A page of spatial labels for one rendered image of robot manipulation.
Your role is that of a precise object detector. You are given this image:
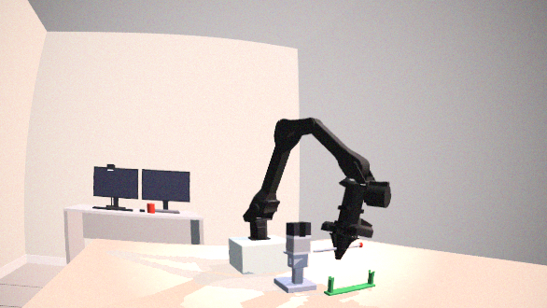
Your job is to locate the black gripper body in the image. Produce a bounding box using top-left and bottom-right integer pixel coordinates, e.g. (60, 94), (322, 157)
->
(321, 202), (373, 238)

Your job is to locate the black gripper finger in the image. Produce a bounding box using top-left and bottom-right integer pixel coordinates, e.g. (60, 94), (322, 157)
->
(330, 232), (337, 259)
(336, 234), (359, 260)

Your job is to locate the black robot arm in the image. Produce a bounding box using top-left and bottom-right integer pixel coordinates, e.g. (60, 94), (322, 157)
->
(243, 118), (391, 241)

